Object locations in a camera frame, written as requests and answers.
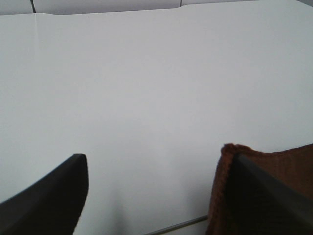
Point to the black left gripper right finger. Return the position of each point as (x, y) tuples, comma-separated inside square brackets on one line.
[(270, 194)]

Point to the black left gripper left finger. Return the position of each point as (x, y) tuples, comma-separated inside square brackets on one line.
[(52, 205)]

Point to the brown towel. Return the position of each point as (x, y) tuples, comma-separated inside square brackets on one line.
[(220, 221)]

